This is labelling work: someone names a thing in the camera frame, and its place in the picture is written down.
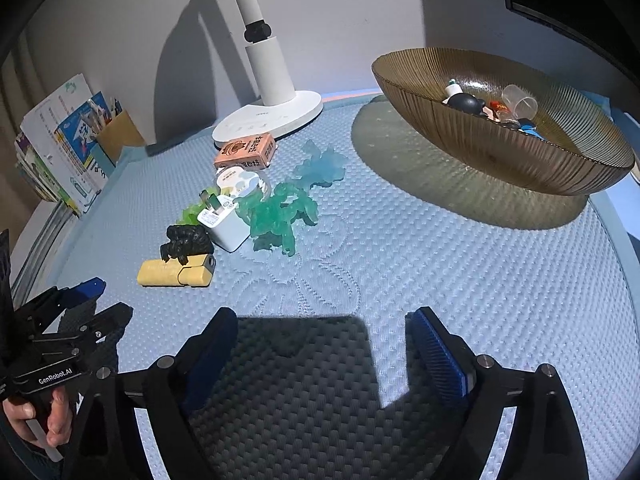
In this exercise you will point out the orange printed small box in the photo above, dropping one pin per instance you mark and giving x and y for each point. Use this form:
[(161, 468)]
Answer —
[(245, 151)]

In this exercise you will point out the brown pen holder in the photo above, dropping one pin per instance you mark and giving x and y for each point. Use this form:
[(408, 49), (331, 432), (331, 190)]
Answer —
[(120, 137)]

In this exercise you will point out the light blue translucent toy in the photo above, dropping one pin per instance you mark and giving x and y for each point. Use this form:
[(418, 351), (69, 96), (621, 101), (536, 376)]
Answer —
[(322, 165)]

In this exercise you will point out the row of books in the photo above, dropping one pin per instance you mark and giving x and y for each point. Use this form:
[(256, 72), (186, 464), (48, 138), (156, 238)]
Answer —
[(60, 150)]

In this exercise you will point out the blue textured mat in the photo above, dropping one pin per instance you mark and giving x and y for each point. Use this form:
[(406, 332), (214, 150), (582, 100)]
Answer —
[(400, 260)]

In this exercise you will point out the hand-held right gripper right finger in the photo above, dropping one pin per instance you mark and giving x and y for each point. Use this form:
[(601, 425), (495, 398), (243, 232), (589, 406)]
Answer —
[(442, 360)]

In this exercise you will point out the white charger plug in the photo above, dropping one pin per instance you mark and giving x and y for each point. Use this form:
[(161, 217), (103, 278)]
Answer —
[(225, 227)]

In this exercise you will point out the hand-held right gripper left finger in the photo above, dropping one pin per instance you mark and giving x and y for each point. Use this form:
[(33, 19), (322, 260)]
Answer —
[(210, 362)]

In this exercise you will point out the clear plastic cup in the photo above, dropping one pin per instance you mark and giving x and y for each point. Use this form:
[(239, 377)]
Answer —
[(520, 100)]

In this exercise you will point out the teal green translucent toy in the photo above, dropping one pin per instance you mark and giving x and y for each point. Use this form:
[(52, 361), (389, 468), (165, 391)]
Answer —
[(272, 220)]

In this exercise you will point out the white desk lamp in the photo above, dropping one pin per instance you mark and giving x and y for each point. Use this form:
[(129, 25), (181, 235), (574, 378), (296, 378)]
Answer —
[(270, 85)]

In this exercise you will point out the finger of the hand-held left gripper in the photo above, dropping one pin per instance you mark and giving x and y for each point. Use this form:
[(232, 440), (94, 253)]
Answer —
[(90, 287), (112, 316)]

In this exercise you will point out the person's left hand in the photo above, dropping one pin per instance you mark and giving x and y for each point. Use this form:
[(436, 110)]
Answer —
[(57, 410)]

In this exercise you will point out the black turtle toy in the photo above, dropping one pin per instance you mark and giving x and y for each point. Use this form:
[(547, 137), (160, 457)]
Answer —
[(185, 242)]

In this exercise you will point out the amber ribbed glass bowl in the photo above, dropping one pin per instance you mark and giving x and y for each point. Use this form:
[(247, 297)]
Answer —
[(500, 160)]

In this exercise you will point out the lime green translucent toy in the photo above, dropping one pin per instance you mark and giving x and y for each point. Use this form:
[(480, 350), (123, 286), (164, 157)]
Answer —
[(192, 215)]

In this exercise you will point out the white round plastic packet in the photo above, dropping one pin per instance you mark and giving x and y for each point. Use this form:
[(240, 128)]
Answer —
[(240, 180)]

